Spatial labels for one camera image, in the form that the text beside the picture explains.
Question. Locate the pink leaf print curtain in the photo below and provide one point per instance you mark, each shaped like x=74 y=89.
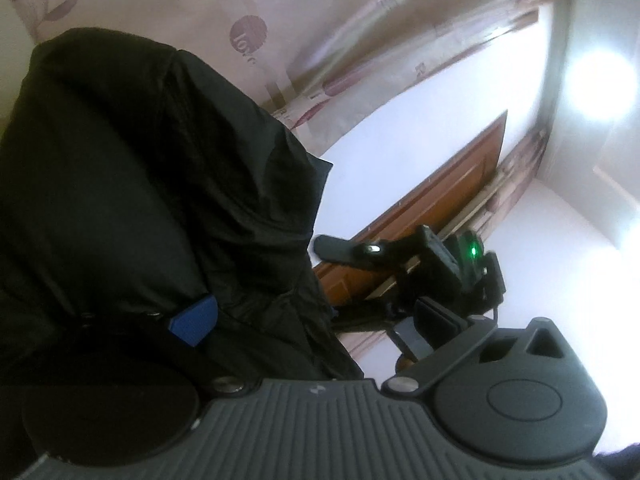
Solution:
x=319 y=66

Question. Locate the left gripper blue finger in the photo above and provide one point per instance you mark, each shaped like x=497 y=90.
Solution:
x=195 y=323

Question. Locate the brown wooden door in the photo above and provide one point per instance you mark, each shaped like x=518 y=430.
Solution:
x=434 y=202

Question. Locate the black puffer jacket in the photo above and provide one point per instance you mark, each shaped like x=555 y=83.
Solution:
x=135 y=182

